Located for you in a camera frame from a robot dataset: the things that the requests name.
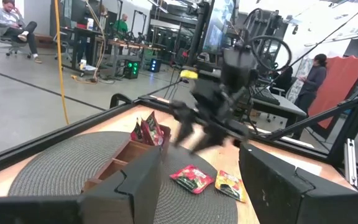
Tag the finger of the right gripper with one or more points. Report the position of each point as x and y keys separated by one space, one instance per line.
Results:
x=185 y=115
x=213 y=133

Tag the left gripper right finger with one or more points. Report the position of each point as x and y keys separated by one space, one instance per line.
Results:
x=278 y=193

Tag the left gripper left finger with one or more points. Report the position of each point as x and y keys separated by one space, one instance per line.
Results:
x=126 y=199

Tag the red tea packet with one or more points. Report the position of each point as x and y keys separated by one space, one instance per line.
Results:
x=152 y=130
x=191 y=179
x=136 y=135

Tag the orange tea packet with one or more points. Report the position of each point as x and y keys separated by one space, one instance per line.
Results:
x=230 y=185

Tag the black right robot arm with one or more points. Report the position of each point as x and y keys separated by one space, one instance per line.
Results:
x=238 y=68

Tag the yellow tape tag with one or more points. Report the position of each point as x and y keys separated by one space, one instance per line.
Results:
x=189 y=74

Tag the wooden three-compartment box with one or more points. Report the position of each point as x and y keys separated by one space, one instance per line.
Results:
x=126 y=154

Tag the box with blue lights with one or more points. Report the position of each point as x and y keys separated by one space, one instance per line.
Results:
x=155 y=65

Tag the grey desk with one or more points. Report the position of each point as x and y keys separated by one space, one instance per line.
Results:
x=287 y=107

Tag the computer with green lights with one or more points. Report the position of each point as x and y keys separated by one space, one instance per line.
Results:
x=131 y=69

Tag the large display screen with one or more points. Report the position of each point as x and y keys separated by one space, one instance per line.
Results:
x=219 y=28

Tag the round grey woven placemat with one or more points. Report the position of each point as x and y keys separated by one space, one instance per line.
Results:
x=57 y=168

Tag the wooden top workbench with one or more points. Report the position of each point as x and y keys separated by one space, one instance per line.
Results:
x=129 y=46

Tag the person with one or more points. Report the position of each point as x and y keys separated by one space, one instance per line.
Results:
x=314 y=77
x=121 y=26
x=8 y=18

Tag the orange partition panel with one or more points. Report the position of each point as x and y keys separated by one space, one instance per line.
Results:
x=343 y=81

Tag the silver metal bracket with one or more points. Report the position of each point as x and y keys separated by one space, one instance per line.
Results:
x=350 y=161

